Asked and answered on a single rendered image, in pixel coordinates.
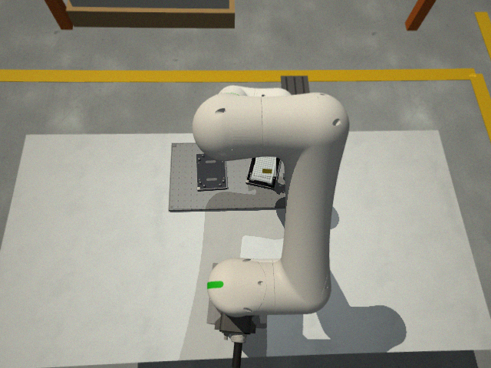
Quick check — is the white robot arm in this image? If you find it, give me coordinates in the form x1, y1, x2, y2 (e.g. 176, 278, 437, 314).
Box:
193, 85, 349, 368

